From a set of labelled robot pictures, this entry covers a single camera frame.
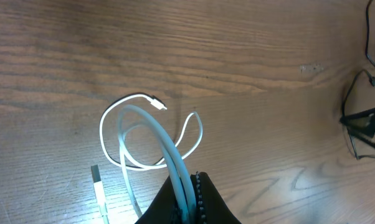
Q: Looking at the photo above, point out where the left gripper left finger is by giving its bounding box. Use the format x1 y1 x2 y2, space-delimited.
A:
136 177 182 224

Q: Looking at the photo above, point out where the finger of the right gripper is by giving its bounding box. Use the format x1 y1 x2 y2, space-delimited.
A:
339 108 375 148

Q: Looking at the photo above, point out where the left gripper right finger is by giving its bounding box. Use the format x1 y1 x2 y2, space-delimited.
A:
191 172 241 224

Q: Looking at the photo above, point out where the white usb cable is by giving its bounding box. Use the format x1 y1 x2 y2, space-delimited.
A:
90 92 204 224

